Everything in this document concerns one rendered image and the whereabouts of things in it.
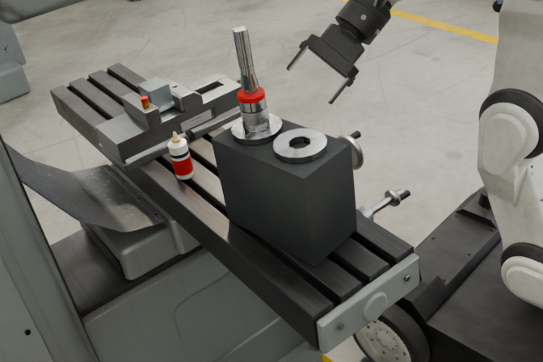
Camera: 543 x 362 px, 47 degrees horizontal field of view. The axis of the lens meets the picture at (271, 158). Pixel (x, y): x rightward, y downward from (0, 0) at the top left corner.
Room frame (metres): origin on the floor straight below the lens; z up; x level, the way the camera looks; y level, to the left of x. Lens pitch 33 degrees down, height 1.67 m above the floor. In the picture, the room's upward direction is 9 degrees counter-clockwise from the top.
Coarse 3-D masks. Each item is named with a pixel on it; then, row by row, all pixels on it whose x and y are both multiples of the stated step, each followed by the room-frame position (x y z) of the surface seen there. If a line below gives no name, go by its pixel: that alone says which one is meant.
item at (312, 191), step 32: (288, 128) 0.92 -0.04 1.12; (224, 160) 0.91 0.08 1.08; (256, 160) 0.85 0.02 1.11; (288, 160) 0.82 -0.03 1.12; (320, 160) 0.81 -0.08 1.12; (224, 192) 0.93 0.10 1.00; (256, 192) 0.86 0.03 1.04; (288, 192) 0.80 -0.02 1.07; (320, 192) 0.79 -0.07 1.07; (352, 192) 0.84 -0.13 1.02; (256, 224) 0.87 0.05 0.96; (288, 224) 0.81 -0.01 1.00; (320, 224) 0.79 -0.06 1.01; (352, 224) 0.84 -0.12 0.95; (320, 256) 0.78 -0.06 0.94
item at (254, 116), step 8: (240, 104) 0.92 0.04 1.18; (248, 104) 0.91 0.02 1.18; (256, 104) 0.91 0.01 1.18; (264, 104) 0.92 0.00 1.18; (248, 112) 0.91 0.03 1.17; (256, 112) 0.91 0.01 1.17; (264, 112) 0.91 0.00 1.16; (248, 120) 0.91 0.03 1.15; (256, 120) 0.91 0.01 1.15; (264, 120) 0.91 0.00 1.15; (248, 128) 0.91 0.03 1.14; (256, 128) 0.91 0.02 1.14; (264, 128) 0.91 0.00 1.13
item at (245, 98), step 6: (240, 90) 0.94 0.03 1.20; (258, 90) 0.93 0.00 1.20; (264, 90) 0.93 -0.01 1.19; (240, 96) 0.92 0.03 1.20; (246, 96) 0.91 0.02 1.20; (252, 96) 0.91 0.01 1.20; (258, 96) 0.91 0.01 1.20; (264, 96) 0.92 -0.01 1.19; (246, 102) 0.91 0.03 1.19; (252, 102) 0.91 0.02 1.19
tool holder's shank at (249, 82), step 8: (240, 32) 0.92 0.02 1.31; (240, 40) 0.92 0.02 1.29; (248, 40) 0.92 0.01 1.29; (240, 48) 0.92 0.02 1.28; (248, 48) 0.92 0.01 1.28; (240, 56) 0.92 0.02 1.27; (248, 56) 0.92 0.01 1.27; (240, 64) 0.92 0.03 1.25; (248, 64) 0.92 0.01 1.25; (240, 72) 0.93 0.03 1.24; (248, 72) 0.92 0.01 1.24; (240, 80) 0.93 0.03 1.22; (248, 80) 0.92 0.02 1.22; (256, 80) 0.92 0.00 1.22; (248, 88) 0.91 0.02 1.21; (256, 88) 0.92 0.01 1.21
